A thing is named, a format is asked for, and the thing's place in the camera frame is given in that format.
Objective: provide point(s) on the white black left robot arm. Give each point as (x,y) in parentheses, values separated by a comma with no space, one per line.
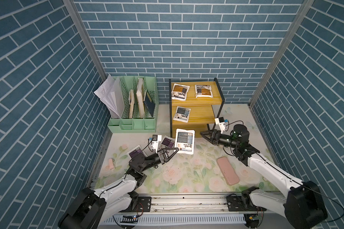
(92,207)

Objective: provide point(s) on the teal coffee bag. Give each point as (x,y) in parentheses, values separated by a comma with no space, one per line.
(185,141)
(182,114)

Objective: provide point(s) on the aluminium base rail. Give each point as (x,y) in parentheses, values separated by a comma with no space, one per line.
(184,210)

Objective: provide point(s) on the thick cream book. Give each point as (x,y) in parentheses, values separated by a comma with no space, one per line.
(140,97)

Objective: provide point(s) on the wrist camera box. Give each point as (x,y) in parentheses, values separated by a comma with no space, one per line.
(222,123)
(154,143)

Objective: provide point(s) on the purple coffee bag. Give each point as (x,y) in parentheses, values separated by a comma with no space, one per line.
(167,142)
(135,151)

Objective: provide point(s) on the floral table mat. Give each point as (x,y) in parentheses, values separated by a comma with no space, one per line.
(197,173)

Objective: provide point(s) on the wooden black-frame three-tier shelf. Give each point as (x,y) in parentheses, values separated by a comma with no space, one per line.
(204,111)

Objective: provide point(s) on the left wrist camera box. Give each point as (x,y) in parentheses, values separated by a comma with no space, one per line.
(154,143)

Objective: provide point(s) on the yellow coffee bag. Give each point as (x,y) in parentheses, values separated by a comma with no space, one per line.
(203,91)
(179,92)

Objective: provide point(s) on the thin beige book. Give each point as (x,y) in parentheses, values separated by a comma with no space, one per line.
(132,103)

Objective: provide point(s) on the green plastic file organizer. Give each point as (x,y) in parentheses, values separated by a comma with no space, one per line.
(131,122)

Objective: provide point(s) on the purple coffee bag left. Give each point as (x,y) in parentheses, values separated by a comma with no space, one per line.
(135,151)

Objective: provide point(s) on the white paper sheets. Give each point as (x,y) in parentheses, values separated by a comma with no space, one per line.
(110,94)

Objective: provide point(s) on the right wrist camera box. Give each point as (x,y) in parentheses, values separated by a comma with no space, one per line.
(222,123)

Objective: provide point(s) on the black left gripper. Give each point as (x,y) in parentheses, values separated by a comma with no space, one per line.
(161,157)

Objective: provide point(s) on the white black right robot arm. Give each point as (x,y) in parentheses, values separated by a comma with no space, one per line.
(300,202)

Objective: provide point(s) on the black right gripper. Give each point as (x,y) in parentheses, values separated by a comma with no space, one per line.
(213,140)

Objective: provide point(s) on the pink eyeglass case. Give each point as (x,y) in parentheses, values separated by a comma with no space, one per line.
(227,170)

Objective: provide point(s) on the dark navy notebook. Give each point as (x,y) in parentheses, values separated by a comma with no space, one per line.
(149,103)

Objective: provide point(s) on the purple coffee bag upper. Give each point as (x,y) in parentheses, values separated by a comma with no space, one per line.
(167,142)

